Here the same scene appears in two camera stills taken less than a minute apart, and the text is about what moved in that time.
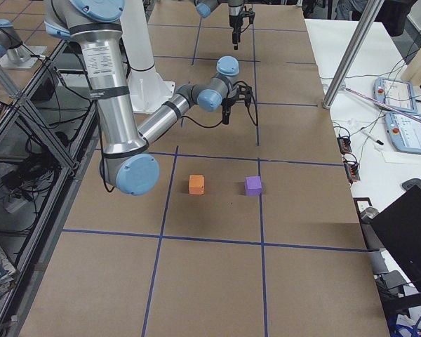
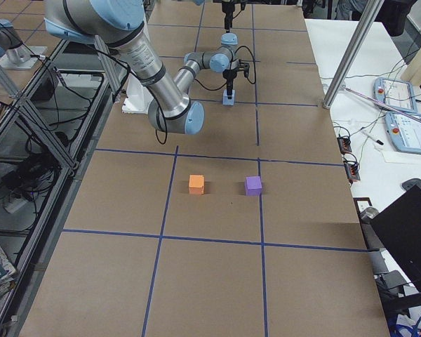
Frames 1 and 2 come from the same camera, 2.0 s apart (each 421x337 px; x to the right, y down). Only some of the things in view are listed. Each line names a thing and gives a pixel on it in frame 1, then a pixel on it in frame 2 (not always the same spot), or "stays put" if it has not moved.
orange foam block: [196, 184] stays put
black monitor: [405, 232] stays put
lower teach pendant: [410, 136] stays put
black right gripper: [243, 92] -> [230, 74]
